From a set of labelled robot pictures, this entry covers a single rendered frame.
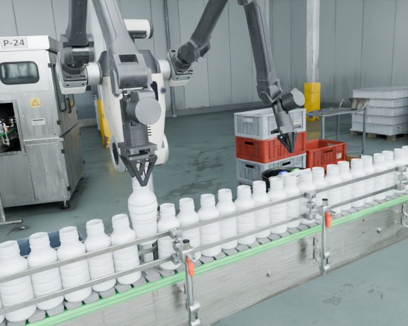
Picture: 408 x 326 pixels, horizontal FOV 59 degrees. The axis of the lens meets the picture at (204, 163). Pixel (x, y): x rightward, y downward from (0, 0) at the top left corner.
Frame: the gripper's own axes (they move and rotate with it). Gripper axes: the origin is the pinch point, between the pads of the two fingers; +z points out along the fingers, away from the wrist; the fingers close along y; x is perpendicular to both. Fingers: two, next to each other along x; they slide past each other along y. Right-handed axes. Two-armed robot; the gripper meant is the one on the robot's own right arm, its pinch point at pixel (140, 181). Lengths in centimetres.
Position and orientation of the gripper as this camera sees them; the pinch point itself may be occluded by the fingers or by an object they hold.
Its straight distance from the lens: 87.1
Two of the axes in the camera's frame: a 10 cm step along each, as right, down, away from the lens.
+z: 0.6, 9.7, 2.4
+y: 4.9, 1.8, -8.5
